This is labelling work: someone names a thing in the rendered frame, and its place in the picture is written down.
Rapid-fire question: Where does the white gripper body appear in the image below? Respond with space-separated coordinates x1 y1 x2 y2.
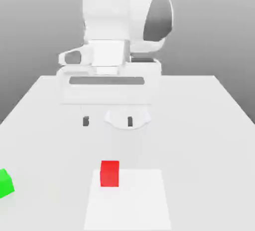
56 61 162 105

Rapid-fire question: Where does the small red cube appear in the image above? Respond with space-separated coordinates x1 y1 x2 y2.
100 160 121 188

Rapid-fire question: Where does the small green cube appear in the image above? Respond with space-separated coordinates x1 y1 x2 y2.
0 168 15 199

